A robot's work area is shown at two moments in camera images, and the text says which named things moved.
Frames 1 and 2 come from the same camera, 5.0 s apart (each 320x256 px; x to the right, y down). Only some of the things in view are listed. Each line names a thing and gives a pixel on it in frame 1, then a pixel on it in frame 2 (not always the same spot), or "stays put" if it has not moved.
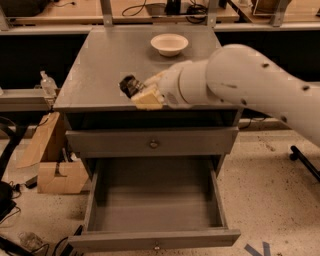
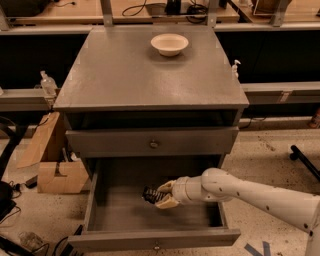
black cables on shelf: (196, 14) stays put
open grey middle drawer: (136, 203) stays put
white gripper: (169, 85) -> (180, 191)
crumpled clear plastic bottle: (30, 241) stays put
